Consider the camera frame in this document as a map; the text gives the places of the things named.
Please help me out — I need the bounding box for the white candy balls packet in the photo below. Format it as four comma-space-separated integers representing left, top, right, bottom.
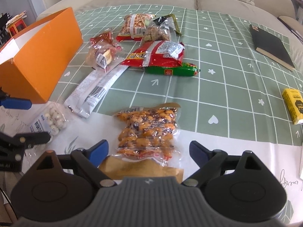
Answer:
28, 102, 69, 144

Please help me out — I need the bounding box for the green sausage stick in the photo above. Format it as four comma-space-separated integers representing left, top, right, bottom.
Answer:
144, 63, 200, 77

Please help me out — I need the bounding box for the peanut snack bag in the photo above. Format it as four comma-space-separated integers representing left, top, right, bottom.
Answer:
116, 13, 155, 42

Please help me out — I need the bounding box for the red dried meat packet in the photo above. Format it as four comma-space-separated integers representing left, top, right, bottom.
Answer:
90, 29, 113, 46

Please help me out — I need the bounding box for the white paper table cover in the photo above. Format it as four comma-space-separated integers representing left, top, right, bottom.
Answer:
1, 103, 302, 226

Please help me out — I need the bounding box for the orange cardboard box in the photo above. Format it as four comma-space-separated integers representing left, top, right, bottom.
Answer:
1, 7, 83, 104

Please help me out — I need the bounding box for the orange glazed nuts packet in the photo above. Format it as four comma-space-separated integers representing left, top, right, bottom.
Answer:
115, 103, 181, 166

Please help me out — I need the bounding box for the white long sachet pack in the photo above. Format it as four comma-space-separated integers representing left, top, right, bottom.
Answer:
64, 61, 128, 118

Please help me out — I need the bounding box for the red stool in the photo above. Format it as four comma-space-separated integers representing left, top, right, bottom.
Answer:
6, 18, 27, 37

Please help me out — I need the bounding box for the green checkered tablecloth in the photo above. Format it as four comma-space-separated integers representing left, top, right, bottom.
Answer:
51, 5, 302, 145

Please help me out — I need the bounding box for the small pastry packet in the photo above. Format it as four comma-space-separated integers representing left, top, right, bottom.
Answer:
85, 41, 122, 71

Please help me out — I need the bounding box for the yellow small carton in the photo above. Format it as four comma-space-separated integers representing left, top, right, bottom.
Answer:
282, 89, 303, 125

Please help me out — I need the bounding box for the red snack bag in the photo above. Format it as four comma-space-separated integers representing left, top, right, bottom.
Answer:
121, 40, 185, 68

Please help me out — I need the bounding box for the black notebook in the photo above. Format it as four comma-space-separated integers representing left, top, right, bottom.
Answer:
249, 24, 295, 71

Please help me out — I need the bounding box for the clear mixed nuts bag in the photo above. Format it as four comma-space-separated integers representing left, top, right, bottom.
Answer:
141, 14, 182, 45

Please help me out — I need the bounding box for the beige sofa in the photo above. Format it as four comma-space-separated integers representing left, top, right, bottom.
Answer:
37, 0, 302, 66

